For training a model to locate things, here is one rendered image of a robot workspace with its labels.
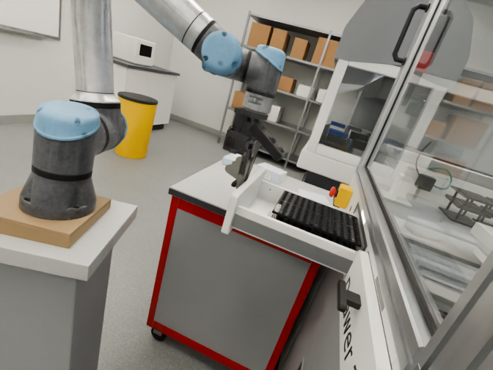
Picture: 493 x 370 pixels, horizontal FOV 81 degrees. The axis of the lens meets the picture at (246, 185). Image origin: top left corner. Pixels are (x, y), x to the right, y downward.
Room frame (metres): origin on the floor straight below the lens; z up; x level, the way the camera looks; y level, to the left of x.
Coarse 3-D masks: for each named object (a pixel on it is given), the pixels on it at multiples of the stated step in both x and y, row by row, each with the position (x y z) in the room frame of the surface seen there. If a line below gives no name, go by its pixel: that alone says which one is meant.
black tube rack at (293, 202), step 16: (288, 208) 0.69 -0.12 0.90; (304, 208) 0.72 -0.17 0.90; (320, 208) 0.76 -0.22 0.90; (288, 224) 0.67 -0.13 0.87; (304, 224) 0.63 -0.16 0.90; (320, 224) 0.65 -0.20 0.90; (336, 224) 0.69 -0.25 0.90; (352, 224) 0.72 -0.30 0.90; (336, 240) 0.66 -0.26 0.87; (352, 240) 0.62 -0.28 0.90
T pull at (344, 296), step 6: (342, 282) 0.42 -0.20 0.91; (342, 288) 0.40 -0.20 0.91; (342, 294) 0.39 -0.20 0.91; (348, 294) 0.39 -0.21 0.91; (354, 294) 0.40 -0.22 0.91; (342, 300) 0.37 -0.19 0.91; (348, 300) 0.38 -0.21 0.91; (354, 300) 0.38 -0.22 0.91; (360, 300) 0.39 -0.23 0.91; (342, 306) 0.36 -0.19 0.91; (354, 306) 0.38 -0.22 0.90; (360, 306) 0.38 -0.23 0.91; (342, 312) 0.36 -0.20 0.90
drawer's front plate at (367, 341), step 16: (368, 256) 0.51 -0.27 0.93; (352, 272) 0.50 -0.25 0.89; (368, 272) 0.45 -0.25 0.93; (352, 288) 0.46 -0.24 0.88; (368, 288) 0.40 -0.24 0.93; (368, 304) 0.36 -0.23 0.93; (352, 320) 0.38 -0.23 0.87; (368, 320) 0.33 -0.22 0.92; (352, 336) 0.35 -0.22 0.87; (368, 336) 0.31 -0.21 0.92; (352, 352) 0.32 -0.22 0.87; (368, 352) 0.28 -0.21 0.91; (384, 352) 0.28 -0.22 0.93; (352, 368) 0.30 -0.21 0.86; (368, 368) 0.27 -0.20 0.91; (384, 368) 0.25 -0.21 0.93
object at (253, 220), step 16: (272, 192) 0.86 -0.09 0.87; (240, 208) 0.63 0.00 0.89; (256, 208) 0.77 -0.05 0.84; (272, 208) 0.81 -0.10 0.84; (336, 208) 0.82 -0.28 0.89; (240, 224) 0.62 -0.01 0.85; (256, 224) 0.62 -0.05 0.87; (272, 224) 0.61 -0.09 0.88; (272, 240) 0.61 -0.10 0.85; (288, 240) 0.60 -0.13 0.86; (304, 240) 0.59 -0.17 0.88; (320, 240) 0.59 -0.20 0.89; (304, 256) 0.59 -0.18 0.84; (320, 256) 0.58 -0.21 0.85; (336, 256) 0.58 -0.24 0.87; (352, 256) 0.57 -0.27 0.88
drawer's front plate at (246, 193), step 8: (264, 168) 0.89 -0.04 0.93; (256, 176) 0.79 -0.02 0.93; (248, 184) 0.70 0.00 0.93; (256, 184) 0.80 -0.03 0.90; (240, 192) 0.63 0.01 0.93; (248, 192) 0.71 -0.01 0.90; (256, 192) 0.84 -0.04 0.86; (232, 200) 0.61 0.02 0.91; (240, 200) 0.65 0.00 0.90; (248, 200) 0.75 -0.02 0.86; (232, 208) 0.61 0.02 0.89; (232, 216) 0.61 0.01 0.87; (224, 224) 0.61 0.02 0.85; (224, 232) 0.61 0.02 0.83
